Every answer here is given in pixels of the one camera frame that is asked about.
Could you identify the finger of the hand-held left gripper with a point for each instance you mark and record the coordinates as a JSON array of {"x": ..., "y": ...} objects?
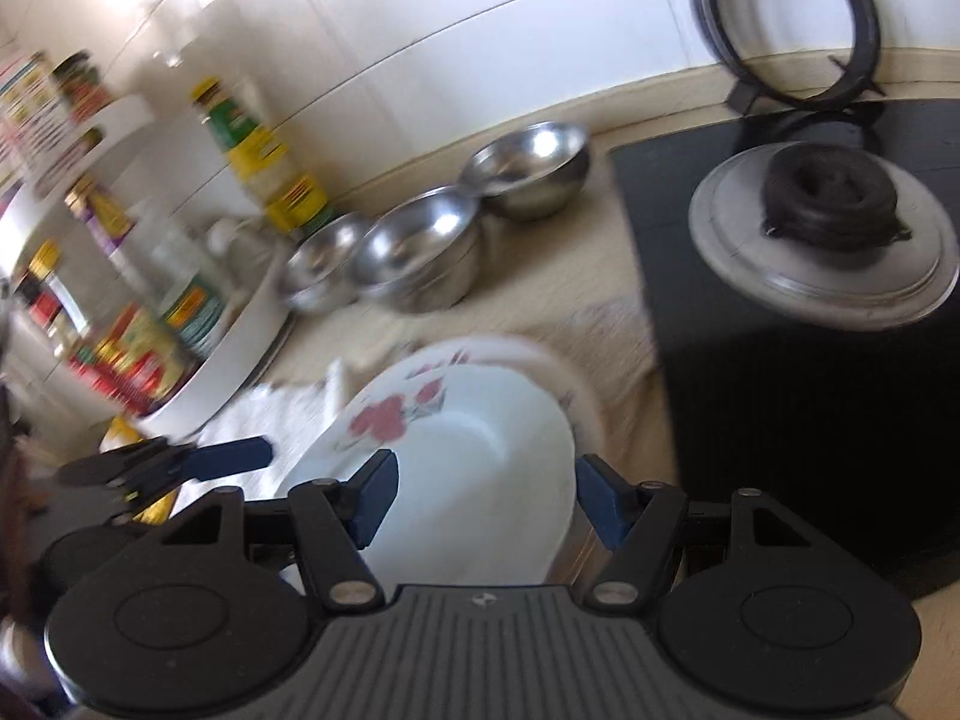
[
  {"x": 232, "y": 456},
  {"x": 150, "y": 499}
]

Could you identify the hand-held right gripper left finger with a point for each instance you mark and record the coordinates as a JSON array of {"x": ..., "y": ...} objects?
[{"x": 375, "y": 499}]

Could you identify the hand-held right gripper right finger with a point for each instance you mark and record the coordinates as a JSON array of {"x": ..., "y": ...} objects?
[{"x": 604, "y": 502}]

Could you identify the white floral plate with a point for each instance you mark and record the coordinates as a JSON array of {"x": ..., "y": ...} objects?
[
  {"x": 465, "y": 480},
  {"x": 570, "y": 397}
]

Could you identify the small steel bowl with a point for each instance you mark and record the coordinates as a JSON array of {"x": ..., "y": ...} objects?
[{"x": 322, "y": 262}]

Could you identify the medium steel bowl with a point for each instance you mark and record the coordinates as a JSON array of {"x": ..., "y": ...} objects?
[{"x": 420, "y": 247}]

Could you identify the large steel bowl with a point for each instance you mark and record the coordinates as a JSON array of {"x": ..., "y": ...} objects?
[{"x": 525, "y": 165}]

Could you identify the white towel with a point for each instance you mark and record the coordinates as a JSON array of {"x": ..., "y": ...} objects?
[{"x": 247, "y": 412}]

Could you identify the yellow knitted mat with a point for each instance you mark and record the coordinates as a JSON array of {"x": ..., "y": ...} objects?
[{"x": 120, "y": 433}]

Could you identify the dark cap red label bottle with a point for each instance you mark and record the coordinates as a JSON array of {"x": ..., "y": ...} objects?
[{"x": 112, "y": 384}]

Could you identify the white tiered spice rack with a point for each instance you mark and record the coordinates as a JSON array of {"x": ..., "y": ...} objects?
[{"x": 247, "y": 330}]

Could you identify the gold cap red label bottle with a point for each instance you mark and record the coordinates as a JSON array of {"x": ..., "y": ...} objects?
[{"x": 142, "y": 349}]

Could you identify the beige cloth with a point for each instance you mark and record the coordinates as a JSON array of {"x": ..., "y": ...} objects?
[{"x": 607, "y": 345}]

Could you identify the clear bottle green label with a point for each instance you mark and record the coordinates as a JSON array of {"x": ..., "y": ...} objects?
[{"x": 191, "y": 304}]

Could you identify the black glass stove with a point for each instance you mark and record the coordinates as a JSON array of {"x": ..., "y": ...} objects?
[{"x": 750, "y": 427}]

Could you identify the clear pump bottle white cap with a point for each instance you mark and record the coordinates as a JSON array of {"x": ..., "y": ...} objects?
[{"x": 223, "y": 241}]

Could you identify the steel burner plate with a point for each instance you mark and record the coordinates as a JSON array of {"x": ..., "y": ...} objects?
[{"x": 750, "y": 270}]

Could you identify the tall green yellow label bottle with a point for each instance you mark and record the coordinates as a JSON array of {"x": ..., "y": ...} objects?
[{"x": 255, "y": 157}]

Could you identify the black burner cap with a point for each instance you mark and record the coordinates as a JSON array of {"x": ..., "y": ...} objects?
[{"x": 832, "y": 202}]

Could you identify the colourful printed box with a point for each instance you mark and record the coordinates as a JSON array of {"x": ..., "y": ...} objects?
[{"x": 30, "y": 116}]

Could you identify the jar with gold lid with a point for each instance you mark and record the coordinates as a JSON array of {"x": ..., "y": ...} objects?
[{"x": 79, "y": 86}]

